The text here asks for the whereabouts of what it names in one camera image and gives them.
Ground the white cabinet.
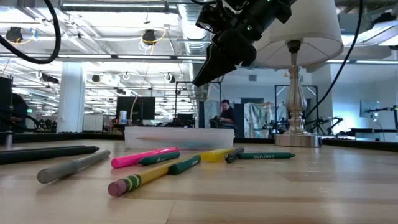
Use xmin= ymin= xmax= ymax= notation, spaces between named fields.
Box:
xmin=82 ymin=114 xmax=104 ymax=132

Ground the wall monitor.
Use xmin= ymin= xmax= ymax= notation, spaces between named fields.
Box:
xmin=359 ymin=99 xmax=381 ymax=119

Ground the white pillar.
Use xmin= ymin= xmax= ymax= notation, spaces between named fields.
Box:
xmin=56 ymin=62 xmax=86 ymax=134

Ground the small metal post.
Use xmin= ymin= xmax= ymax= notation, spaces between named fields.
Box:
xmin=4 ymin=130 xmax=14 ymax=149

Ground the silver lamp with white shade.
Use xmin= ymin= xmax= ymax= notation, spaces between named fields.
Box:
xmin=252 ymin=0 xmax=345 ymax=148

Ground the yellow pencil with pink eraser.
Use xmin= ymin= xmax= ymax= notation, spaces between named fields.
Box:
xmin=107 ymin=153 xmax=203 ymax=197

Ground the black monitor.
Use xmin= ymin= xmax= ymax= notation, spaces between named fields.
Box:
xmin=116 ymin=96 xmax=156 ymax=125

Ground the person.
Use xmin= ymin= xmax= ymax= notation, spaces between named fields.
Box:
xmin=217 ymin=99 xmax=237 ymax=130
xmin=11 ymin=93 xmax=30 ymax=133

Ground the black coloured pencil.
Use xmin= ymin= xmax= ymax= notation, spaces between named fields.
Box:
xmin=224 ymin=147 xmax=245 ymax=164

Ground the pink highlighter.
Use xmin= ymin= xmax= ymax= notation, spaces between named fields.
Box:
xmin=111 ymin=146 xmax=180 ymax=169

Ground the clear plastic supply box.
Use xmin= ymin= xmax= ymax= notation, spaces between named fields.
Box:
xmin=123 ymin=126 xmax=236 ymax=151

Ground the plastic tarp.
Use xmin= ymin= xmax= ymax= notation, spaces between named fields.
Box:
xmin=244 ymin=101 xmax=287 ymax=139

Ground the black room divider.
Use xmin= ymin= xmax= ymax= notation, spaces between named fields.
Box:
xmin=0 ymin=77 xmax=14 ymax=133

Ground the yellow highlighter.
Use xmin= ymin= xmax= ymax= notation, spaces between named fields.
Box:
xmin=200 ymin=147 xmax=237 ymax=163

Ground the black ceiling camera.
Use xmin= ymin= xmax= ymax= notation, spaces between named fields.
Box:
xmin=6 ymin=26 xmax=23 ymax=44
xmin=142 ymin=29 xmax=157 ymax=47

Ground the black table edge frame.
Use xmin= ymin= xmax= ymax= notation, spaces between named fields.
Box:
xmin=0 ymin=133 xmax=398 ymax=153

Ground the blue pen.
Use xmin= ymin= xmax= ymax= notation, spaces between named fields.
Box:
xmin=174 ymin=141 xmax=215 ymax=150

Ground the silver air duct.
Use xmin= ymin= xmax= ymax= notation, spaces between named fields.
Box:
xmin=177 ymin=0 xmax=212 ymax=100

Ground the grey marker pen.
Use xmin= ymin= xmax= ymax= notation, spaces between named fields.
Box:
xmin=36 ymin=149 xmax=112 ymax=185

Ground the black pen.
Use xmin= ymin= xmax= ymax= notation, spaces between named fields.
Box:
xmin=0 ymin=144 xmax=86 ymax=151
xmin=0 ymin=145 xmax=101 ymax=166

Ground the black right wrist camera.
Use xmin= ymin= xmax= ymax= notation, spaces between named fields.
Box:
xmin=195 ymin=1 xmax=228 ymax=34

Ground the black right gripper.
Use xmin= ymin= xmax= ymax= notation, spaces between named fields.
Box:
xmin=192 ymin=0 xmax=295 ymax=88

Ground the green crayon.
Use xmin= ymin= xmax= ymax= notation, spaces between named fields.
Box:
xmin=238 ymin=152 xmax=296 ymax=161
xmin=138 ymin=151 xmax=182 ymax=166
xmin=168 ymin=154 xmax=202 ymax=176

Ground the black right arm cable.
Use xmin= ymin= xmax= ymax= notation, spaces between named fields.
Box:
xmin=304 ymin=0 xmax=364 ymax=121

